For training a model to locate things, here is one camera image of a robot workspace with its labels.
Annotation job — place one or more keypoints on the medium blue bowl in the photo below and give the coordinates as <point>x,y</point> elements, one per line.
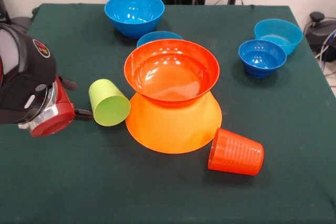
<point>131,9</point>

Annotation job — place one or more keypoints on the dark grey chair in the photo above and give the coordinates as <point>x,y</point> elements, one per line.
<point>21,22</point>

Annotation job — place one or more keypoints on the small dark blue bowl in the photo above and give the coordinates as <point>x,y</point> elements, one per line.
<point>262,58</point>

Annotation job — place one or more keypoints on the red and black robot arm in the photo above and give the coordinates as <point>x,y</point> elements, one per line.
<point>21,77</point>

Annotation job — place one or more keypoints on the small light blue bowl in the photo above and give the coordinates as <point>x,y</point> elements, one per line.
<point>286,35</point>
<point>152,37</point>

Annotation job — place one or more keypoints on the red-orange cup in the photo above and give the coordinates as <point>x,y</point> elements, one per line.
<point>236,153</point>

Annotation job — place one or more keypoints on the large light orange bowl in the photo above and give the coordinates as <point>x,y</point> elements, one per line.
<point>173,129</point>

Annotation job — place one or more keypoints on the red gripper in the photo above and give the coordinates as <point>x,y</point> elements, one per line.
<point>56,119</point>

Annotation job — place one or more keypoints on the shallow red-orange bowl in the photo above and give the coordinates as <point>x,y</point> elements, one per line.
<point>170,72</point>

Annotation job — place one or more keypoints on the light green cup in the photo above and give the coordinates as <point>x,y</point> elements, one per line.
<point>105,95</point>

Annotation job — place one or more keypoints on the dark green tablecloth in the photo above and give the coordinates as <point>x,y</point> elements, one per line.
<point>52,169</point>

